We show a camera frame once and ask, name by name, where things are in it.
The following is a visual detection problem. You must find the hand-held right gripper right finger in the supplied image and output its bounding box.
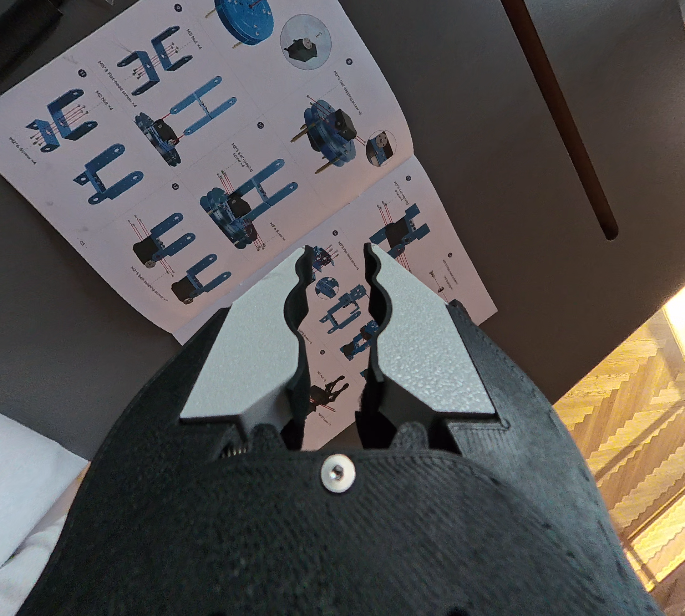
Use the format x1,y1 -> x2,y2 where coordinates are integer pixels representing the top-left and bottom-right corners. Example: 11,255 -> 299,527
356,243 -> 497,450

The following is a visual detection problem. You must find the dark grey desk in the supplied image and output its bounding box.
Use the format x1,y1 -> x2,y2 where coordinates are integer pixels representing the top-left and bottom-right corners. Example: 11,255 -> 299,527
0,0 -> 685,467

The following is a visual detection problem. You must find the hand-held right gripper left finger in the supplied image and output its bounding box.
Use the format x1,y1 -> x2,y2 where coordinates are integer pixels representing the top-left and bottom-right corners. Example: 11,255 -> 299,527
179,246 -> 315,451

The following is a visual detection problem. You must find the black screwdriver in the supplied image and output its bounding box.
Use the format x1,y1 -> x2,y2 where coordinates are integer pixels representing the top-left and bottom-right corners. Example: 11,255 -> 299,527
0,0 -> 73,79

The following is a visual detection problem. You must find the printed instruction booklet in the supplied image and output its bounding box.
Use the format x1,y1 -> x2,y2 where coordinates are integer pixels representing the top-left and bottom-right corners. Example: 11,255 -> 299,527
0,0 -> 498,452

